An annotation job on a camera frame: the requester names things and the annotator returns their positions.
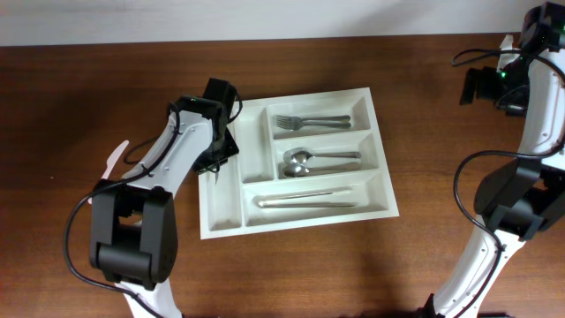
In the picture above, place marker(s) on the white plastic cutlery tray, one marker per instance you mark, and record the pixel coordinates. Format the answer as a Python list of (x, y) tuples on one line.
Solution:
[(226, 208)]

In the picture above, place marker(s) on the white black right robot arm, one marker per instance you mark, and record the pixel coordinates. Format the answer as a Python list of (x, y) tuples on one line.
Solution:
[(526, 195)]

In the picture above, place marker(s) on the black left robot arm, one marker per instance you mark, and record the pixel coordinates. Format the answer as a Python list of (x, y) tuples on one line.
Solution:
[(134, 229)]

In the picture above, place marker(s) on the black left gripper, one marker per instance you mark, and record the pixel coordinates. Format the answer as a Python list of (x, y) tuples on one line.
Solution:
[(221, 155)]

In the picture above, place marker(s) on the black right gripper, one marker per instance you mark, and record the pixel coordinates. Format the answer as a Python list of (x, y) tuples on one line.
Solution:
[(470, 87)]

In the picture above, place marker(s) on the metal fork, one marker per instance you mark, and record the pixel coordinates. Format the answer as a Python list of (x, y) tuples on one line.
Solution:
[(294, 125), (281, 118)]

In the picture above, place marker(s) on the large metal spoon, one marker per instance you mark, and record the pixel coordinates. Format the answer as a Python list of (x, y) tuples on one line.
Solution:
[(302, 155), (297, 170)]

